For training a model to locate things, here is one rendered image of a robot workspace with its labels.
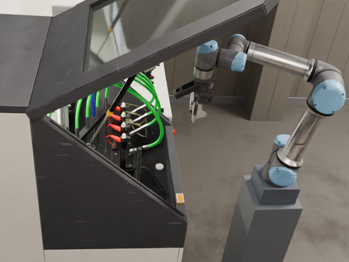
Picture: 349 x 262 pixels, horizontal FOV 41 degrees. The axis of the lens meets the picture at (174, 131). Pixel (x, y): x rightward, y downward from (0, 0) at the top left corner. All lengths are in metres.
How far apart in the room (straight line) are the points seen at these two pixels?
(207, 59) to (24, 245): 1.04
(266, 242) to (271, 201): 0.27
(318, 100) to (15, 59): 1.13
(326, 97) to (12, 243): 1.35
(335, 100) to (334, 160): 2.29
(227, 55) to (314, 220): 1.94
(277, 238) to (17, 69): 1.49
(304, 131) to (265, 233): 0.68
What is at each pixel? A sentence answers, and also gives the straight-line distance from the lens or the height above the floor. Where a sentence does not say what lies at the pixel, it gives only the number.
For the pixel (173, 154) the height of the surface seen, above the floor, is 0.95.
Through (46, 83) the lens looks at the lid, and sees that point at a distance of 1.62.
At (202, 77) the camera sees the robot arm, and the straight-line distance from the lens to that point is 1.86.
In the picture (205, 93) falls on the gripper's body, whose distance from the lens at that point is 1.91.
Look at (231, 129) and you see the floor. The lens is 4.09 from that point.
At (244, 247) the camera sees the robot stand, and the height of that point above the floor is 0.53.
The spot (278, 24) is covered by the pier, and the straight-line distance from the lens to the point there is 3.83.
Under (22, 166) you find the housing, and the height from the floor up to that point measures 1.24.
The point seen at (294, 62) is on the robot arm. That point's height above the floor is 1.52.
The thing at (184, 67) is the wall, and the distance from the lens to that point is 4.14.
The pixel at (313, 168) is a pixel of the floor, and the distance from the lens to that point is 3.92.
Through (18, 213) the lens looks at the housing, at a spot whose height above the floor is 1.01.
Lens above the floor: 2.36
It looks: 37 degrees down
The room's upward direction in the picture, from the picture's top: 7 degrees clockwise
